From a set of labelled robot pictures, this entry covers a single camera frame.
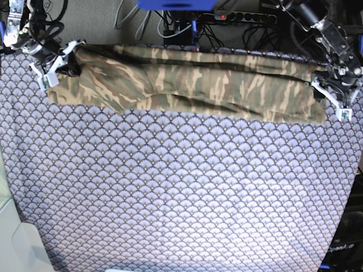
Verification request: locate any purple fan-pattern tablecloth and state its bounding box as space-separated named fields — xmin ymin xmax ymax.
xmin=1 ymin=54 xmax=362 ymax=271

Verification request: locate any blue clamp right edge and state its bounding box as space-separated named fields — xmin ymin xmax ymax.
xmin=358 ymin=35 xmax=363 ymax=55

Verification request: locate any blue mount plate top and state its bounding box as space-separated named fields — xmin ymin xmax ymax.
xmin=137 ymin=0 xmax=217 ymax=11

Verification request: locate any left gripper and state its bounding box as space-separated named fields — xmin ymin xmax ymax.
xmin=305 ymin=80 xmax=362 ymax=109

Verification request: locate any black power strip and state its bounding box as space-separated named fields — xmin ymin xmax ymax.
xmin=213 ymin=11 xmax=277 ymax=25

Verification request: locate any white plastic bin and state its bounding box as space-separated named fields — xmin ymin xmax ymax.
xmin=0 ymin=152 xmax=54 ymax=272

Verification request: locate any blue clamp edge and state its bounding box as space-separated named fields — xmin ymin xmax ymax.
xmin=358 ymin=35 xmax=363 ymax=55
xmin=0 ymin=20 xmax=6 ymax=54

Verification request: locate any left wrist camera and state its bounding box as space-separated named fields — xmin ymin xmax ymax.
xmin=336 ymin=107 xmax=353 ymax=122

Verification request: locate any black OpenArm box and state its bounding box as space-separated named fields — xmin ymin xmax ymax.
xmin=319 ymin=182 xmax=362 ymax=271

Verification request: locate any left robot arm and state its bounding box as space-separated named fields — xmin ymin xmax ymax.
xmin=276 ymin=1 xmax=362 ymax=110

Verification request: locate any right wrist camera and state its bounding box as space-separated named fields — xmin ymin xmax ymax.
xmin=37 ymin=73 xmax=59 ymax=91

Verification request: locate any blue clamp left edge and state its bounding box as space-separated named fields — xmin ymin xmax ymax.
xmin=0 ymin=20 xmax=6 ymax=54

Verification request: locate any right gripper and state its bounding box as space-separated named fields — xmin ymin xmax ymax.
xmin=29 ymin=39 xmax=86 ymax=78

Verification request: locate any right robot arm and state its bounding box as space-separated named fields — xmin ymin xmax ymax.
xmin=1 ymin=1 xmax=84 ymax=77

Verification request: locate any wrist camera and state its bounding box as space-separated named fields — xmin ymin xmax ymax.
xmin=336 ymin=107 xmax=353 ymax=122
xmin=37 ymin=73 xmax=59 ymax=91

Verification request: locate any camouflage T-shirt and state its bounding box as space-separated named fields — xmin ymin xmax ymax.
xmin=47 ymin=45 xmax=326 ymax=124

